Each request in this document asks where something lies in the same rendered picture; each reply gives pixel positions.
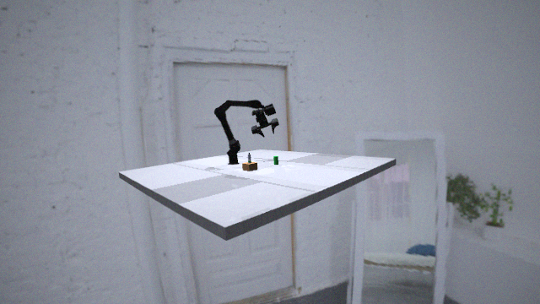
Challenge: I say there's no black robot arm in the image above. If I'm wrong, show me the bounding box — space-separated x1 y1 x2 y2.
214 100 276 165

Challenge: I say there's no brown square block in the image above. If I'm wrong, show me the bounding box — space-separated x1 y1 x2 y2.
242 162 257 171

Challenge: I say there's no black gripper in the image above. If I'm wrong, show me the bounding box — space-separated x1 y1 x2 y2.
251 117 279 138

